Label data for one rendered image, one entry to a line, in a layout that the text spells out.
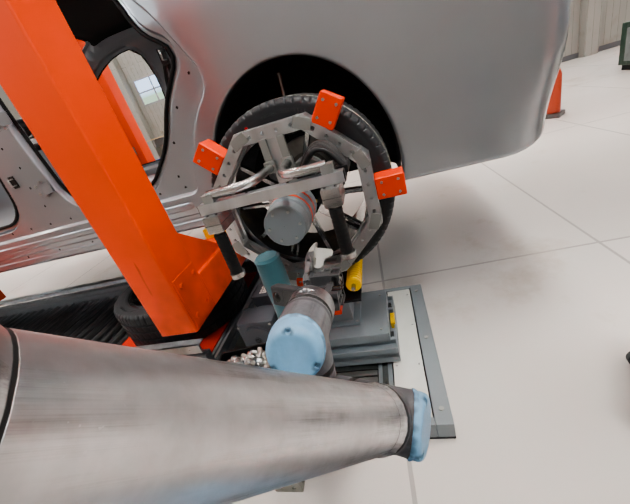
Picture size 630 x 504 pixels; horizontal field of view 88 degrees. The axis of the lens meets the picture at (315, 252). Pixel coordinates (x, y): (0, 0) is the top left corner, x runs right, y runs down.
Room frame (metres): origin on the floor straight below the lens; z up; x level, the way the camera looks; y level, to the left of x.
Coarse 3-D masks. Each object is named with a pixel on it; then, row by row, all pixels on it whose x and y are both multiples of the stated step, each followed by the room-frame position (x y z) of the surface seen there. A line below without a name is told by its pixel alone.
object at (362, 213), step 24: (240, 168) 1.19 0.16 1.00; (336, 168) 1.10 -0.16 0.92; (240, 192) 1.23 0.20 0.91; (312, 192) 1.16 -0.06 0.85; (240, 216) 1.19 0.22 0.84; (264, 216) 1.34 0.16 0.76; (360, 216) 1.16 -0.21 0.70; (264, 240) 1.20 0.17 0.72; (312, 240) 1.27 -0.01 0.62; (336, 240) 1.19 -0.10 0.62
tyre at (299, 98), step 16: (288, 96) 1.12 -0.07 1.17; (304, 96) 1.13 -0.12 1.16; (256, 112) 1.13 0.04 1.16; (272, 112) 1.11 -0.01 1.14; (288, 112) 1.10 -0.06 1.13; (352, 112) 1.09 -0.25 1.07; (240, 128) 1.15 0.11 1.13; (336, 128) 1.06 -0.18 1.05; (352, 128) 1.05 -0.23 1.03; (368, 128) 1.05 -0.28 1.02; (224, 144) 1.17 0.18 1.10; (368, 144) 1.04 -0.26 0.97; (384, 144) 1.18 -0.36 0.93; (384, 160) 1.03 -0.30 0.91; (384, 208) 1.04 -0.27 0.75; (384, 224) 1.04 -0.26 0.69
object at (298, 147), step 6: (294, 138) 1.52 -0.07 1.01; (300, 138) 1.49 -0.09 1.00; (312, 138) 1.48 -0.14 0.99; (288, 144) 1.51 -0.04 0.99; (294, 144) 1.50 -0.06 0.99; (300, 144) 1.49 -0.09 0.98; (294, 150) 1.50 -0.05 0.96; (300, 150) 1.49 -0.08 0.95; (294, 156) 1.50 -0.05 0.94; (300, 156) 1.50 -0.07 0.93; (318, 156) 1.47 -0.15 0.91; (324, 156) 1.47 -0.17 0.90; (312, 162) 1.44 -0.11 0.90
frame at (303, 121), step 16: (304, 112) 1.04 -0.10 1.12; (256, 128) 1.05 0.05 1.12; (272, 128) 1.03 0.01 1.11; (288, 128) 1.02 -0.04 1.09; (304, 128) 1.00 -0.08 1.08; (320, 128) 0.99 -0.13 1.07; (240, 144) 1.06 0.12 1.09; (336, 144) 0.98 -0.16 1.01; (352, 144) 0.97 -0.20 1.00; (224, 160) 1.09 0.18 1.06; (240, 160) 1.12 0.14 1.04; (352, 160) 0.97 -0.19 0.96; (368, 160) 0.96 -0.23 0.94; (224, 176) 1.10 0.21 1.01; (368, 176) 0.96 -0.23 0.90; (368, 192) 0.97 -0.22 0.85; (368, 208) 0.97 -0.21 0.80; (240, 224) 1.15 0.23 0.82; (368, 224) 0.97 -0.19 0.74; (240, 240) 1.10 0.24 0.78; (352, 240) 1.03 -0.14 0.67; (368, 240) 0.98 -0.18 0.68; (256, 256) 1.09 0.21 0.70; (336, 256) 1.06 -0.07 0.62; (288, 272) 1.06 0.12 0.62
